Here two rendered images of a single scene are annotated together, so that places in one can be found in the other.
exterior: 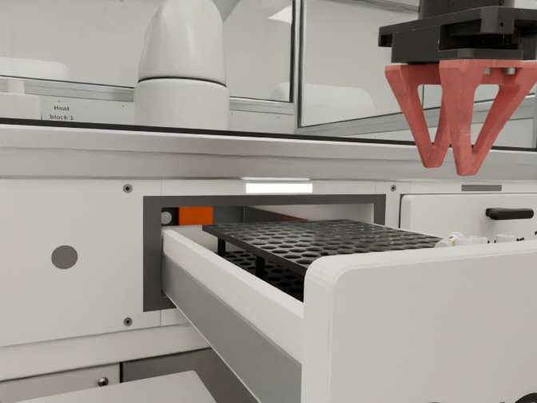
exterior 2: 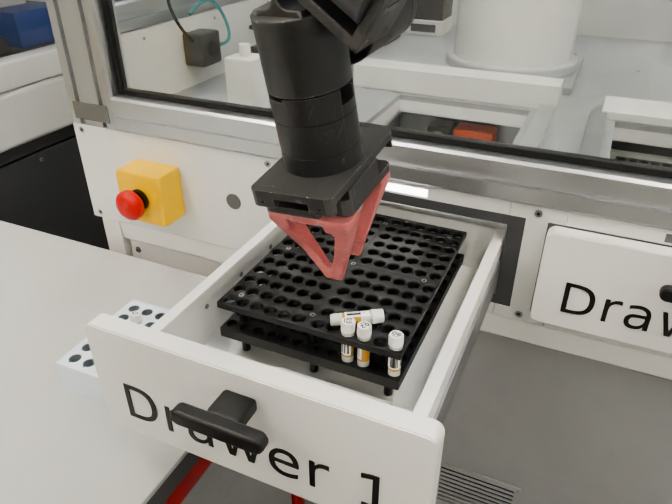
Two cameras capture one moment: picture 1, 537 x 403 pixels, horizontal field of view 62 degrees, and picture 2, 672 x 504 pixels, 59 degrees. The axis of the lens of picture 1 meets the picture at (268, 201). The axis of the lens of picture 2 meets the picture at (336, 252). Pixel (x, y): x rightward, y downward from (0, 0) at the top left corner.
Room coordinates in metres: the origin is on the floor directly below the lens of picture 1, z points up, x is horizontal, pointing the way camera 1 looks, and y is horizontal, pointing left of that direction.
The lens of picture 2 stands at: (0.05, -0.44, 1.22)
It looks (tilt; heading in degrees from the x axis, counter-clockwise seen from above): 31 degrees down; 50
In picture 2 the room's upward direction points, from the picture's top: straight up
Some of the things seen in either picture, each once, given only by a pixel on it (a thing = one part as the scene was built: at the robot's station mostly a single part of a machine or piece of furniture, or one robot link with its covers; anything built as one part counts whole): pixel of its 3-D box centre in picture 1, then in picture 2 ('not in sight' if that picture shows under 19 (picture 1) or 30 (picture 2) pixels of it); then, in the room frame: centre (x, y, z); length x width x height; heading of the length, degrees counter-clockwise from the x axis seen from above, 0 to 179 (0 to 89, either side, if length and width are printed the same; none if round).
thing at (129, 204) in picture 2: not in sight; (132, 203); (0.30, 0.26, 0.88); 0.04 x 0.03 x 0.04; 116
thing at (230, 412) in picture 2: not in sight; (227, 415); (0.19, -0.16, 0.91); 0.07 x 0.04 x 0.01; 116
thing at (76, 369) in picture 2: not in sight; (129, 351); (0.21, 0.11, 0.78); 0.12 x 0.08 x 0.04; 27
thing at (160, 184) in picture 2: not in sight; (149, 193); (0.33, 0.27, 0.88); 0.07 x 0.05 x 0.07; 116
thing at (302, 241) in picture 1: (336, 272); (353, 289); (0.39, -0.06, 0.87); 0.22 x 0.18 x 0.06; 26
